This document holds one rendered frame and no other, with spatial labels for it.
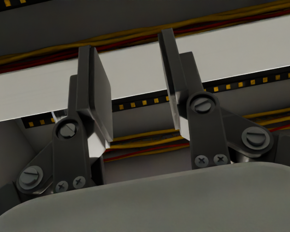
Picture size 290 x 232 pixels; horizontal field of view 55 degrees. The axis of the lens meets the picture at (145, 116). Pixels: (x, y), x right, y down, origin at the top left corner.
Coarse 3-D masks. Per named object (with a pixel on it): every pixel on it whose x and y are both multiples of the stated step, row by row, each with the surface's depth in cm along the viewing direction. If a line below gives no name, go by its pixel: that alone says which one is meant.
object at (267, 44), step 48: (288, 0) 38; (48, 48) 37; (96, 48) 36; (144, 48) 25; (192, 48) 25; (240, 48) 25; (288, 48) 25; (0, 96) 27; (48, 96) 27; (144, 96) 48
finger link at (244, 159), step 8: (280, 136) 10; (288, 136) 10; (280, 144) 10; (288, 144) 10; (272, 152) 10; (280, 152) 10; (288, 152) 9; (240, 160) 10; (248, 160) 10; (256, 160) 10; (264, 160) 10; (272, 160) 10; (280, 160) 9; (288, 160) 9
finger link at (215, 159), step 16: (192, 96) 11; (208, 96) 11; (192, 112) 10; (208, 112) 10; (192, 128) 10; (208, 128) 10; (224, 128) 10; (192, 144) 9; (208, 144) 9; (224, 144) 9; (192, 160) 9; (208, 160) 9; (224, 160) 9
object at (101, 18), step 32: (64, 0) 40; (96, 0) 40; (128, 0) 40; (160, 0) 41; (192, 0) 41; (224, 0) 41; (256, 0) 42; (0, 32) 42; (32, 32) 43; (64, 32) 43; (96, 32) 43; (224, 96) 53; (256, 96) 53; (288, 96) 53; (32, 128) 55; (128, 128) 56; (160, 128) 57
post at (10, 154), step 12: (12, 120) 52; (0, 132) 48; (12, 132) 52; (0, 144) 47; (12, 144) 51; (24, 144) 55; (0, 156) 47; (12, 156) 50; (24, 156) 54; (0, 168) 46; (12, 168) 49; (0, 180) 46; (12, 180) 49
